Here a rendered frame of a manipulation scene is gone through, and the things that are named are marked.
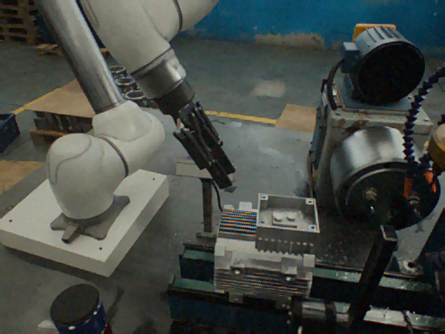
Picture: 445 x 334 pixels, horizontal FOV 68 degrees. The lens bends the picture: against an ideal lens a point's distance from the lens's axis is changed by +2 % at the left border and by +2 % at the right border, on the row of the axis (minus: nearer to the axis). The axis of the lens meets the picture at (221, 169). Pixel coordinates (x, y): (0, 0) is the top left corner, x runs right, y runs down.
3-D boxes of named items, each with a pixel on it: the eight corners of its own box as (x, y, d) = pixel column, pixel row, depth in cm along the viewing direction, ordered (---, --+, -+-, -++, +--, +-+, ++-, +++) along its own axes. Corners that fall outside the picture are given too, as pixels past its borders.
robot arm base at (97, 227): (39, 239, 97) (33, 226, 94) (83, 189, 114) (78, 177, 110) (96, 252, 94) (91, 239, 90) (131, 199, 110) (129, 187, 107)
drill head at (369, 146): (392, 171, 118) (415, 106, 104) (426, 250, 89) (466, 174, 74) (319, 164, 122) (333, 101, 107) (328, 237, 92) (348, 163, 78)
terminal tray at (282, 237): (309, 222, 75) (315, 197, 71) (314, 258, 66) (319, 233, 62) (256, 216, 76) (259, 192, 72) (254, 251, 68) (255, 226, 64)
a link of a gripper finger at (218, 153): (209, 152, 72) (209, 150, 73) (224, 176, 75) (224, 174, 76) (220, 148, 71) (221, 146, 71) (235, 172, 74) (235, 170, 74)
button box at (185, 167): (235, 181, 99) (237, 163, 99) (233, 181, 92) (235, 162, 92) (181, 176, 101) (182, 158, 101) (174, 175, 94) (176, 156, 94)
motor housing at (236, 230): (300, 252, 87) (310, 197, 76) (304, 321, 72) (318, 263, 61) (225, 243, 90) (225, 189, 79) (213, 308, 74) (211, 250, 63)
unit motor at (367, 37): (371, 129, 138) (404, 19, 114) (390, 174, 112) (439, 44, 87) (308, 123, 142) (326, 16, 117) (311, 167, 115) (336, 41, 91)
